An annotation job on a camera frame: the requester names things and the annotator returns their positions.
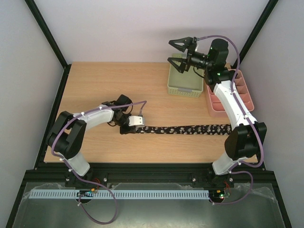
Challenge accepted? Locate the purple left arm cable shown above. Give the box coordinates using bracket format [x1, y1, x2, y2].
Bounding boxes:
[52, 100, 147, 224]

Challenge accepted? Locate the green plastic basket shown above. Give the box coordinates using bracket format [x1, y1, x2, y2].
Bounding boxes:
[167, 64, 204, 98]

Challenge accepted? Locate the black white patterned tie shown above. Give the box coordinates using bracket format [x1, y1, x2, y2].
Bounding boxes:
[133, 124, 232, 135]

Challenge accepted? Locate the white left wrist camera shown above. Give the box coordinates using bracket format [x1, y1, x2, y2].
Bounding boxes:
[128, 115, 145, 127]

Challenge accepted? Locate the light blue cable duct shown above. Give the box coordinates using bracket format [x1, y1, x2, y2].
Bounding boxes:
[29, 190, 209, 200]

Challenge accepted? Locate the pink divided organizer tray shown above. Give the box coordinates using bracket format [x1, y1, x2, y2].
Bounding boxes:
[205, 68, 255, 117]

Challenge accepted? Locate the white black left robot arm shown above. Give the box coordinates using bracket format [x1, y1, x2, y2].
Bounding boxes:
[47, 95, 147, 177]

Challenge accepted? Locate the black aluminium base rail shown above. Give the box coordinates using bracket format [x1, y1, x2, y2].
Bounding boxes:
[22, 163, 276, 189]

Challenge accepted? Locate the black left frame post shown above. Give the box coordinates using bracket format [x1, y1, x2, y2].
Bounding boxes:
[24, 0, 68, 69]

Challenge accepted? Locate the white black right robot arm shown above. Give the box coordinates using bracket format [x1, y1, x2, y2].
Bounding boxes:
[168, 35, 267, 186]

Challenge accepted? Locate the black right frame post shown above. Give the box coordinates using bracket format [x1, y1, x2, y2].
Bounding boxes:
[239, 0, 279, 63]

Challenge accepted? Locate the black frame post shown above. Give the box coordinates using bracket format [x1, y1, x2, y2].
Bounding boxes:
[239, 0, 279, 63]
[24, 0, 68, 69]

